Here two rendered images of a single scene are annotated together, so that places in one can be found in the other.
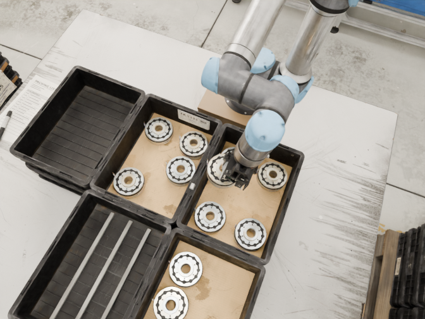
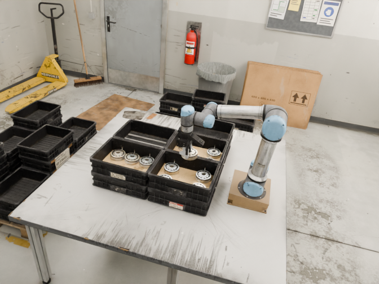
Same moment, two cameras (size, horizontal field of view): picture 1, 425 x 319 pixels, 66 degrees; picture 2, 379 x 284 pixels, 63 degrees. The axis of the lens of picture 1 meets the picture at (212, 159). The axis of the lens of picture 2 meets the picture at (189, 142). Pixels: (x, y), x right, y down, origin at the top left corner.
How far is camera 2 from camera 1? 1.72 m
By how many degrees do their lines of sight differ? 60
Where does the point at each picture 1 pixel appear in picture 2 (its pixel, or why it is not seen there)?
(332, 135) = (246, 245)
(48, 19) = (304, 163)
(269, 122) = (188, 107)
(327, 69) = not seen: outside the picture
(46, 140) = (199, 128)
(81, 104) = (220, 134)
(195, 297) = (135, 166)
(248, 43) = (223, 106)
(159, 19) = (344, 213)
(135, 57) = not seen: hidden behind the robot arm
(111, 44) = not seen: hidden behind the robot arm
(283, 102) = (200, 114)
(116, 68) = (252, 151)
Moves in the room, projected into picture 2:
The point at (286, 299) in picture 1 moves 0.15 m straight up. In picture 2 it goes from (133, 214) to (132, 195)
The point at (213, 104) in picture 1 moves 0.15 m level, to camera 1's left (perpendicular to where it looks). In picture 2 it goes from (239, 174) to (236, 162)
